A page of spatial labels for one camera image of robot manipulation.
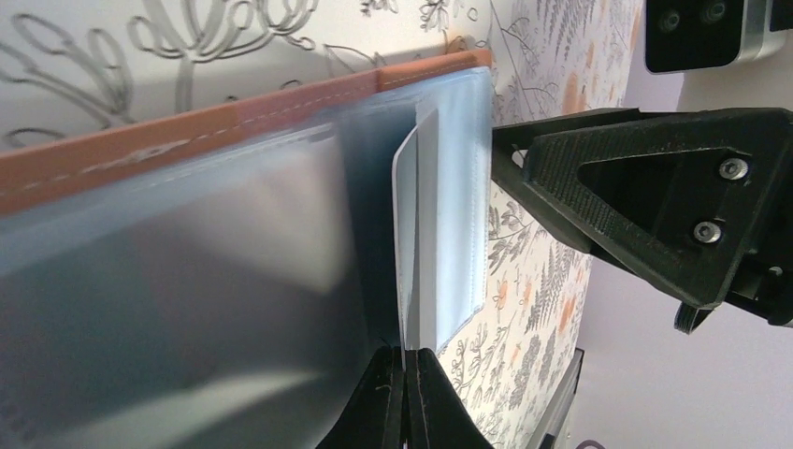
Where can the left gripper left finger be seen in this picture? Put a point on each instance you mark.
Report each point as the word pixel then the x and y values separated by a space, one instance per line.
pixel 372 417

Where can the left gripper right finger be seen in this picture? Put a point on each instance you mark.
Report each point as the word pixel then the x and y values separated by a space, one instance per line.
pixel 435 415

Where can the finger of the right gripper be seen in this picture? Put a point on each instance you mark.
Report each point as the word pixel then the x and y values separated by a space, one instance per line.
pixel 600 181

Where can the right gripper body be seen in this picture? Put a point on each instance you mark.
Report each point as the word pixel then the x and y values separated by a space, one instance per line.
pixel 768 285

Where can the brown leather card holder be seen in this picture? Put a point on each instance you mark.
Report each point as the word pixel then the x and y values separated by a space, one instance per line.
pixel 221 278

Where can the black card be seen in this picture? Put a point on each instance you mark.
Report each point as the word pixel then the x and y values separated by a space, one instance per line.
pixel 405 201

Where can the floral table mat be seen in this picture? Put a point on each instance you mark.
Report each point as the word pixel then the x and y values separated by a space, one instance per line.
pixel 72 67

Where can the aluminium rail frame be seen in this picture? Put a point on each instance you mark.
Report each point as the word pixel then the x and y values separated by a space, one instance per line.
pixel 552 430

